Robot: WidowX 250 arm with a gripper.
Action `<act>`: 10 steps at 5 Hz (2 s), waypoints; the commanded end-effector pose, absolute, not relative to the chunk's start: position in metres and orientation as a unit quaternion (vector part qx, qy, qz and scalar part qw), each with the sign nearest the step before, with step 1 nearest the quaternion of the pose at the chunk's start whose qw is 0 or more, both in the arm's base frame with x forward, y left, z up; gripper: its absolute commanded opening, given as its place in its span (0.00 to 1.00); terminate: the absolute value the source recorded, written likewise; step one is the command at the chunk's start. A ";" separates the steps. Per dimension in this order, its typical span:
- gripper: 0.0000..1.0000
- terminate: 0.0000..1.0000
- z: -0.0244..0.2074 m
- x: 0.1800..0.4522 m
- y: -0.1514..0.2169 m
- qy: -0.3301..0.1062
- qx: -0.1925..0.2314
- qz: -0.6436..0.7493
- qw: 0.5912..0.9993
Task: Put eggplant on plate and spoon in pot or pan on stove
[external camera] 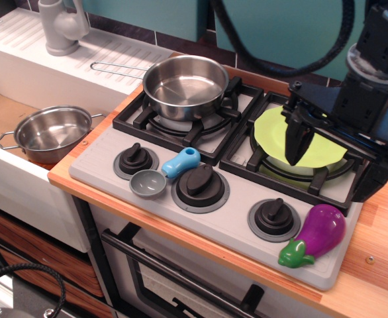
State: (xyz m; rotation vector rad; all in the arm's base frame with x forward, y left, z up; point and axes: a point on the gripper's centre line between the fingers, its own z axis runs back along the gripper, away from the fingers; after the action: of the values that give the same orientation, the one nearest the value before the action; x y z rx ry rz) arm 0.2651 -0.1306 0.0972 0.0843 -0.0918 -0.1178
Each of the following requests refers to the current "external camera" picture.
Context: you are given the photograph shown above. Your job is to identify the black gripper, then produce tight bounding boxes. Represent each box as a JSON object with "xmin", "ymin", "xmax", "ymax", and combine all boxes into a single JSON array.
[{"xmin": 283, "ymin": 81, "xmax": 388, "ymax": 203}]

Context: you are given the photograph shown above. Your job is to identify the purple toy eggplant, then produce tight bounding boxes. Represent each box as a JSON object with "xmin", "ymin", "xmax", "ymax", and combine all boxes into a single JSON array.
[{"xmin": 278, "ymin": 204, "xmax": 346, "ymax": 268}]

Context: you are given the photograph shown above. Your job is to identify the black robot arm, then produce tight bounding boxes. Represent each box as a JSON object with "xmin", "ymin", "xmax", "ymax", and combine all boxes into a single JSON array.
[{"xmin": 282, "ymin": 1, "xmax": 388, "ymax": 202}]

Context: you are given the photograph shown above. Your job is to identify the lime green plate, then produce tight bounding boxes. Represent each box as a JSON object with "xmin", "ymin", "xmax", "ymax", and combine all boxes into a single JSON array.
[{"xmin": 254, "ymin": 106, "xmax": 347, "ymax": 168}]

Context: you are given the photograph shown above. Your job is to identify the black right stove knob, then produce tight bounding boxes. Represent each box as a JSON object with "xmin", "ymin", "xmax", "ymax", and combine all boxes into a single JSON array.
[{"xmin": 248, "ymin": 198, "xmax": 301, "ymax": 243}]

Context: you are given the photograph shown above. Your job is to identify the black stove knob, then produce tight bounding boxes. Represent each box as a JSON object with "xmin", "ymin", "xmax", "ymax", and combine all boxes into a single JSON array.
[
  {"xmin": 248, "ymin": 198, "xmax": 301, "ymax": 243},
  {"xmin": 113, "ymin": 142, "xmax": 159, "ymax": 180},
  {"xmin": 171, "ymin": 164, "xmax": 230, "ymax": 214}
]

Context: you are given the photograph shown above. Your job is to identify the grey toy stove top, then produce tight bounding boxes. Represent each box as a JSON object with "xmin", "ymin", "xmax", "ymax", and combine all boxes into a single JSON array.
[{"xmin": 68, "ymin": 84, "xmax": 364, "ymax": 292}]

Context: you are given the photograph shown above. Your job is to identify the black middle stove knob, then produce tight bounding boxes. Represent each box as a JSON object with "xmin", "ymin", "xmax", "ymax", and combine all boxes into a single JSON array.
[{"xmin": 171, "ymin": 164, "xmax": 230, "ymax": 214}]

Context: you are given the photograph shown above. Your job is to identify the black left stove knob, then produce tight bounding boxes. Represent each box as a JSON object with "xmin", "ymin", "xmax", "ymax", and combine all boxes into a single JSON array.
[{"xmin": 113, "ymin": 142, "xmax": 159, "ymax": 180}]

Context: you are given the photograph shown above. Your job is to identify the black right burner grate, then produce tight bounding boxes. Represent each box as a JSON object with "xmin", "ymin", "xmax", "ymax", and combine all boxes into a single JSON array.
[{"xmin": 220, "ymin": 93, "xmax": 364, "ymax": 215}]

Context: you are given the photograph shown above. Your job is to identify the black burner grate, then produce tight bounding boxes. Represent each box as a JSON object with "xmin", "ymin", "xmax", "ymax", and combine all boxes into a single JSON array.
[
  {"xmin": 220, "ymin": 93, "xmax": 364, "ymax": 215},
  {"xmin": 113, "ymin": 76, "xmax": 264, "ymax": 166}
]

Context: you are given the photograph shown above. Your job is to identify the black left burner grate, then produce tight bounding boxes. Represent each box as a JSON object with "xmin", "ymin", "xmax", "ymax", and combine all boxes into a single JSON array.
[{"xmin": 113, "ymin": 76, "xmax": 264, "ymax": 166}]

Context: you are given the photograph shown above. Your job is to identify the grey toy faucet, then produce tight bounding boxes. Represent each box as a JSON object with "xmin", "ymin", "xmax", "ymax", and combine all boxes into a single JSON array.
[{"xmin": 38, "ymin": 0, "xmax": 90, "ymax": 56}]

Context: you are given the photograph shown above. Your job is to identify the white toy sink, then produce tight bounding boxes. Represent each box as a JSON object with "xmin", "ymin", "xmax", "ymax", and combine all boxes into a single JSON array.
[{"xmin": 0, "ymin": 9, "xmax": 171, "ymax": 252}]

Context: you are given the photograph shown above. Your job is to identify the wood front drawer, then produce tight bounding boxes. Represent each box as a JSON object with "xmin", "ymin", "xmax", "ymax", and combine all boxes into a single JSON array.
[{"xmin": 0, "ymin": 210, "xmax": 113, "ymax": 317}]

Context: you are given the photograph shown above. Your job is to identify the steel saucepan with handle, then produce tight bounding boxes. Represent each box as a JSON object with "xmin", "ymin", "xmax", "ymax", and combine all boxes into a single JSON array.
[{"xmin": 90, "ymin": 55, "xmax": 229, "ymax": 122}]

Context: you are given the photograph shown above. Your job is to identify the blue handled grey spoon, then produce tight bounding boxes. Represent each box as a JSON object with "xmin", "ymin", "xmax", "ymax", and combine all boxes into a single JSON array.
[{"xmin": 129, "ymin": 147, "xmax": 201, "ymax": 199}]

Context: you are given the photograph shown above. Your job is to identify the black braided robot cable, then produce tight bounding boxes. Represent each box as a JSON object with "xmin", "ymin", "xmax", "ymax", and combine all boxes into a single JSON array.
[{"xmin": 209, "ymin": 0, "xmax": 367, "ymax": 78}]

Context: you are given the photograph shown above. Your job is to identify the oven door with handle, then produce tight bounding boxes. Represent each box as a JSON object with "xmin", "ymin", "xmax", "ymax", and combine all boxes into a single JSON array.
[{"xmin": 101, "ymin": 223, "xmax": 317, "ymax": 317}]

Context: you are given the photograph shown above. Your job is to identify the steel two-handled pot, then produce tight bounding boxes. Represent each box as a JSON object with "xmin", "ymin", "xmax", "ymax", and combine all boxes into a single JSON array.
[{"xmin": 0, "ymin": 105, "xmax": 103, "ymax": 165}]

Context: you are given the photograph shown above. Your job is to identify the black cable bottom left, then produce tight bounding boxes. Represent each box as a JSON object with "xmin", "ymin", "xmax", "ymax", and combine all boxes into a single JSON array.
[{"xmin": 0, "ymin": 263, "xmax": 66, "ymax": 318}]

